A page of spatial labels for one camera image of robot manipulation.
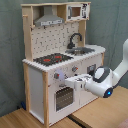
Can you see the wooden toy kitchen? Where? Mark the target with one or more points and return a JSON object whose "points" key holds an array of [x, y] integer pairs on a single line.
{"points": [[46, 40]]}

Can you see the white oven door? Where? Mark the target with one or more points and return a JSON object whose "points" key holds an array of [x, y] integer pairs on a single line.
{"points": [[63, 101]]}

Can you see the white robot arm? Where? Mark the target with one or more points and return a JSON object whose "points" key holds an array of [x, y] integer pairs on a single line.
{"points": [[104, 80]]}

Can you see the grey toy sink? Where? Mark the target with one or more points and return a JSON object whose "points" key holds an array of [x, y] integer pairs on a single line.
{"points": [[79, 51]]}

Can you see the toy microwave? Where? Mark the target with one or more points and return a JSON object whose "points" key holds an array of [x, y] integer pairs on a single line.
{"points": [[78, 11]]}

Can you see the grey ice dispenser panel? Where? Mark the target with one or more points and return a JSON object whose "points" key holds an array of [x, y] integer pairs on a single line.
{"points": [[91, 69]]}

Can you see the grey range hood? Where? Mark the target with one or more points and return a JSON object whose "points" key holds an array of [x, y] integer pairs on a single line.
{"points": [[48, 18]]}

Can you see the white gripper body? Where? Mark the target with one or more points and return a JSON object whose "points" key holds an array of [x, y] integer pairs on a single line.
{"points": [[77, 82]]}

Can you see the stove knob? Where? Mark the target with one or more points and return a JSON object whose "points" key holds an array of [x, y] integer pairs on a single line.
{"points": [[74, 68], [56, 75]]}

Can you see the black toy stovetop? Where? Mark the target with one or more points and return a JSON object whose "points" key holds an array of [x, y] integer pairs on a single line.
{"points": [[52, 59]]}

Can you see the right stove knob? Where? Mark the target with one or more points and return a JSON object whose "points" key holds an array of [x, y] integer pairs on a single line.
{"points": [[74, 68]]}

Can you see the left stove knob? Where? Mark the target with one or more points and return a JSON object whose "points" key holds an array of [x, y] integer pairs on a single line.
{"points": [[56, 75]]}

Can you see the black toy faucet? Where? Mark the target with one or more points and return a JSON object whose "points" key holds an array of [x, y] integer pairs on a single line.
{"points": [[73, 41]]}

